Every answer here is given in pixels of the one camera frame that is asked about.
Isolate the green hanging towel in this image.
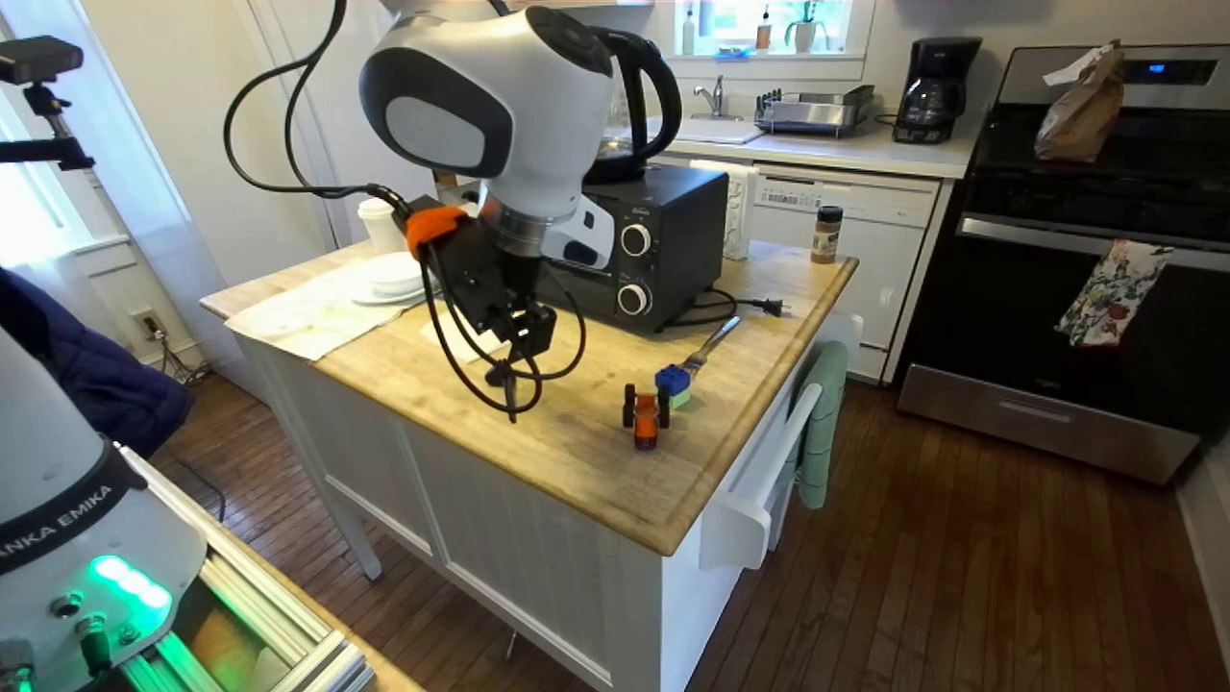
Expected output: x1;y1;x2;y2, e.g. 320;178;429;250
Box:
787;339;854;514

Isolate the black glass electric kettle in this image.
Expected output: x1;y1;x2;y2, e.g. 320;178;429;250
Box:
579;22;689;190

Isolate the white cup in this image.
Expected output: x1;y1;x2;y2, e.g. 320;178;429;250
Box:
352;193;412;257

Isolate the metal dish rack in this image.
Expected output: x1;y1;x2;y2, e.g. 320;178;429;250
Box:
748;82;881;141

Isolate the white dishwasher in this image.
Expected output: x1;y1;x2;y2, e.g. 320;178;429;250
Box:
744;164;953;386

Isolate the aluminium robot stand frame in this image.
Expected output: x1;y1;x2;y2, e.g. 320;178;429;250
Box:
113;439;426;692

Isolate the large white paper towel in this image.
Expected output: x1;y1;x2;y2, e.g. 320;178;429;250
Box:
227;263;406;364

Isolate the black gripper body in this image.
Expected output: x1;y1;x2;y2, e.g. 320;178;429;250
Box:
434;216;551;339

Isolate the black coffee maker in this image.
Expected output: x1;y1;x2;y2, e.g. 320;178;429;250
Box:
890;35;986;146

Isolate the black toaster oven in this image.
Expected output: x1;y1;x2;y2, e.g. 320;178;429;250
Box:
533;158;731;339

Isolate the black camera on tripod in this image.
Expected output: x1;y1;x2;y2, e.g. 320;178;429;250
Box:
0;35;101;172

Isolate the white kitchen counter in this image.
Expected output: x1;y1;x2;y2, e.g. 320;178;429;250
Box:
665;107;980;186

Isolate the white windowsill pot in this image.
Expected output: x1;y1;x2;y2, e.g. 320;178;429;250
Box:
780;0;821;57

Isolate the orange black toy car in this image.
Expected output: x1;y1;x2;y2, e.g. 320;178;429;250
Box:
620;380;671;455

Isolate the small white napkin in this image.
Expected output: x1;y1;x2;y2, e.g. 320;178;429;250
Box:
418;301;515;369

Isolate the chrome sink faucet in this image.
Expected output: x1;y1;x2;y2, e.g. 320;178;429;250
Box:
689;71;734;125

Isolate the white towel bar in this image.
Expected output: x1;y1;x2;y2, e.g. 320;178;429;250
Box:
694;380;828;572

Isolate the spice jar with black lid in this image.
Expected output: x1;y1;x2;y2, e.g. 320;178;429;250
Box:
808;200;849;271

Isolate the white panel door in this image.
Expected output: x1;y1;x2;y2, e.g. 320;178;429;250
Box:
242;0;400;250

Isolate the blue metal-handled measuring cup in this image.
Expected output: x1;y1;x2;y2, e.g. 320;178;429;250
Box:
652;312;744;416

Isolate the dark blue jacket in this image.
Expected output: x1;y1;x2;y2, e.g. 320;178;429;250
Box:
0;264;195;458

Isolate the stack of white plates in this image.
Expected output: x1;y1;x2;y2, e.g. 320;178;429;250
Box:
350;246;434;309

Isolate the black steel kitchen stove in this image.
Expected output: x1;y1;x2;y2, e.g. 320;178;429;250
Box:
894;41;1230;492

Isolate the black oven power cord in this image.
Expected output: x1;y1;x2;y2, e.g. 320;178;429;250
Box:
665;284;787;335

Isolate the white kitchen island cart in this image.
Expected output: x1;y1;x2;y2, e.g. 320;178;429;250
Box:
200;234;862;692

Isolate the orange cable clip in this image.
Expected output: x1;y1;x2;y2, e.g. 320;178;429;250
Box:
402;203;467;254

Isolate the brown paper bag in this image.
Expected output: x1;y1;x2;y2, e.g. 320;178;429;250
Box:
1029;35;1130;171

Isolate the white wall outlet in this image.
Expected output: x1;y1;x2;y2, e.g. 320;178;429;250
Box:
128;304;170;346

